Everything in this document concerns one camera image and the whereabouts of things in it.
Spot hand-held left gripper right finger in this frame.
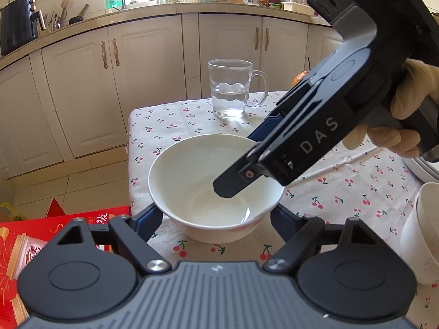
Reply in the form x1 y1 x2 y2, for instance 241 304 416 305
263 204 382 272

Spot white plastic container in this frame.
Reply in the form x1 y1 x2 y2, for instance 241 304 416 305
281 1 315 16

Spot person's right hand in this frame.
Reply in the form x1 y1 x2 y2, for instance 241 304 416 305
343 58 439 156

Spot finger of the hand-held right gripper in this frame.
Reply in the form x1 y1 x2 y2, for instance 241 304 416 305
247 53 344 145
213 158 273 199

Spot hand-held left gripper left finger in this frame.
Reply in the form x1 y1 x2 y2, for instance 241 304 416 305
57 203 172 272

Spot red gift box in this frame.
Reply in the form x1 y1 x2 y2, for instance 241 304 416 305
0 197 133 329

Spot white kitchen cabinets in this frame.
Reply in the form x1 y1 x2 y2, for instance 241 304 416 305
0 14 344 180

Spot black air fryer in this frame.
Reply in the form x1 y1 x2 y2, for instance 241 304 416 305
0 0 46 57

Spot metal utensil holder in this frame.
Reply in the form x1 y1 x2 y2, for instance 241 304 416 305
44 10 64 33

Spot cherry print tablecloth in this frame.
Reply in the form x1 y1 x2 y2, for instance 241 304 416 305
127 91 439 329

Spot white plate with fruit print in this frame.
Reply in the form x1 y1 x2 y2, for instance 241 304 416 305
403 156 439 183

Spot beige kitchen countertop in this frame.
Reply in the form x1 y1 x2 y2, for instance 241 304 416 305
0 0 330 71

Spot orange fruit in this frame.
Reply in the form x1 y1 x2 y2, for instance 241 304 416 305
291 71 311 88

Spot glass mug with water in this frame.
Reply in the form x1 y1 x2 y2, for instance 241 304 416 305
207 59 269 120

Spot white cup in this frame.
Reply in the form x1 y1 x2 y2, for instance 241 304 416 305
401 206 439 286

